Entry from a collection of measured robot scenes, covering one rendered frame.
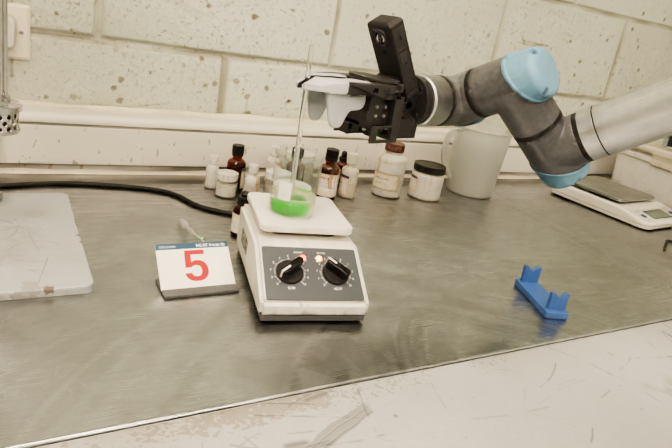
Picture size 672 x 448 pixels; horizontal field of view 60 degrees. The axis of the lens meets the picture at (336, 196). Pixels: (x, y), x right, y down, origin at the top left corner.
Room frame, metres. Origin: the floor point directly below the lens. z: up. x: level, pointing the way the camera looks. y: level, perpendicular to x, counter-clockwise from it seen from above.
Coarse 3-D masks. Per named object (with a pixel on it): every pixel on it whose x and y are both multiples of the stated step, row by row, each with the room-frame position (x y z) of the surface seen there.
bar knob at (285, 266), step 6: (300, 258) 0.61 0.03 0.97; (282, 264) 0.61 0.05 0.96; (288, 264) 0.60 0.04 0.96; (294, 264) 0.60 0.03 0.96; (300, 264) 0.61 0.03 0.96; (276, 270) 0.61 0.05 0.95; (282, 270) 0.59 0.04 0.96; (288, 270) 0.60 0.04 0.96; (294, 270) 0.61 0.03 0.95; (300, 270) 0.62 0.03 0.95; (282, 276) 0.60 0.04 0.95; (288, 276) 0.60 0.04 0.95; (294, 276) 0.61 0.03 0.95; (300, 276) 0.61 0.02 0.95; (288, 282) 0.60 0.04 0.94; (294, 282) 0.60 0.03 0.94
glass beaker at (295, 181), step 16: (288, 144) 0.74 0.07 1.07; (288, 160) 0.68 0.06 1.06; (304, 160) 0.68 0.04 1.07; (320, 160) 0.69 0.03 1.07; (272, 176) 0.70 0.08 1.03; (288, 176) 0.68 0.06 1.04; (304, 176) 0.68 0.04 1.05; (272, 192) 0.69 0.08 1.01; (288, 192) 0.68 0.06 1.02; (304, 192) 0.68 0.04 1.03; (272, 208) 0.68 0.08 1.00; (288, 208) 0.68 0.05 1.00; (304, 208) 0.68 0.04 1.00
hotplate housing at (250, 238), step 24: (240, 216) 0.75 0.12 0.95; (240, 240) 0.72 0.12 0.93; (264, 240) 0.64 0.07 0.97; (288, 240) 0.65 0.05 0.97; (312, 240) 0.67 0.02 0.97; (336, 240) 0.68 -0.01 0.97; (360, 264) 0.66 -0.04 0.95; (264, 288) 0.58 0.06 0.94; (264, 312) 0.57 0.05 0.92; (288, 312) 0.58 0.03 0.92; (312, 312) 0.59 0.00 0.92; (336, 312) 0.60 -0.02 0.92; (360, 312) 0.61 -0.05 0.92
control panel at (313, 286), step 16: (272, 256) 0.62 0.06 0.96; (288, 256) 0.63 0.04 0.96; (336, 256) 0.65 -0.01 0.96; (352, 256) 0.66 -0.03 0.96; (272, 272) 0.61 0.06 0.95; (304, 272) 0.62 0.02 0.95; (320, 272) 0.63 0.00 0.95; (352, 272) 0.64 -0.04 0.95; (272, 288) 0.59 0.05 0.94; (288, 288) 0.59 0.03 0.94; (304, 288) 0.60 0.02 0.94; (320, 288) 0.61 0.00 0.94; (336, 288) 0.61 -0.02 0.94; (352, 288) 0.62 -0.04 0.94
